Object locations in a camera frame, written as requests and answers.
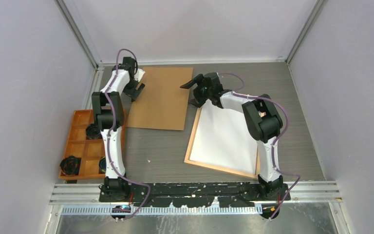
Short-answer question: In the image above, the orange compartment tray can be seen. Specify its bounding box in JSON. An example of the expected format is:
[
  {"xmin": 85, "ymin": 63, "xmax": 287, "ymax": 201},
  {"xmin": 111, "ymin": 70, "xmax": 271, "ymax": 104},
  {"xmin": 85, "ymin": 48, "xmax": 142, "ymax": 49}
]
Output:
[{"xmin": 58, "ymin": 109, "xmax": 106, "ymax": 181}]

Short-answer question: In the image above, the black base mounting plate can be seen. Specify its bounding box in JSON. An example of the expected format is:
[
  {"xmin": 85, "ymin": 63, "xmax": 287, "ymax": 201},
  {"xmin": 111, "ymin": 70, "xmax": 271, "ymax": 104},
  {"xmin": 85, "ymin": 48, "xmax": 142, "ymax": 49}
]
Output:
[{"xmin": 99, "ymin": 182, "xmax": 290, "ymax": 208}]

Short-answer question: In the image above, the aluminium rail front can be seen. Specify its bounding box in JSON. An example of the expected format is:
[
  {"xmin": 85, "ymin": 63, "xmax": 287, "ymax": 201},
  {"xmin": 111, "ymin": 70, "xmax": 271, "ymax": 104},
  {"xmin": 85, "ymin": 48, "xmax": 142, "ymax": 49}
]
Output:
[{"xmin": 50, "ymin": 181, "xmax": 342, "ymax": 218}]

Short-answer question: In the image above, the printed photo with white border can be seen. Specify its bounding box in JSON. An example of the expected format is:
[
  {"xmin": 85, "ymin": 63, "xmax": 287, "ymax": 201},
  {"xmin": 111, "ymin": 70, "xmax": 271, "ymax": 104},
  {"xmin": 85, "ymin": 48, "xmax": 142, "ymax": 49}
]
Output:
[{"xmin": 189, "ymin": 99, "xmax": 259, "ymax": 176}]

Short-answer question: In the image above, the black coiled cable roll front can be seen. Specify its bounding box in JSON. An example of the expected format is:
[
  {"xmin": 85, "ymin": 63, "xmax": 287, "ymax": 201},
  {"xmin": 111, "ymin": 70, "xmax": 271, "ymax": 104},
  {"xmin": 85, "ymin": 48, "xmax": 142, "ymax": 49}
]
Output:
[{"xmin": 60, "ymin": 156, "xmax": 82, "ymax": 176}]

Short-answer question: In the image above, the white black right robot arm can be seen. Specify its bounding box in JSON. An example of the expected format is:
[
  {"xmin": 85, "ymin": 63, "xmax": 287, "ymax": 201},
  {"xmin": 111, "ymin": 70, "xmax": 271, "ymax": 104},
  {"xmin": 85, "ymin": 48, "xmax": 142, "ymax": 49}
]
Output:
[{"xmin": 180, "ymin": 72, "xmax": 283, "ymax": 200}]

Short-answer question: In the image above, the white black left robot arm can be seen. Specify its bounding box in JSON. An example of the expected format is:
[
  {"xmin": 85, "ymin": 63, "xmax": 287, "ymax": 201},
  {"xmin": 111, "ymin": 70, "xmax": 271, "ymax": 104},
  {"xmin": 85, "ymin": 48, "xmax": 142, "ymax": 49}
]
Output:
[{"xmin": 92, "ymin": 57, "xmax": 144, "ymax": 202}]

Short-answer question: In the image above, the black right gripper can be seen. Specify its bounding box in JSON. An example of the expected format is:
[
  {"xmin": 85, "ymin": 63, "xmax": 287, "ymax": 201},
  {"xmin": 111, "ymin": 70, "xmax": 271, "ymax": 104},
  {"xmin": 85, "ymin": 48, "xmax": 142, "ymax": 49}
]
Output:
[{"xmin": 179, "ymin": 74, "xmax": 212, "ymax": 108}]

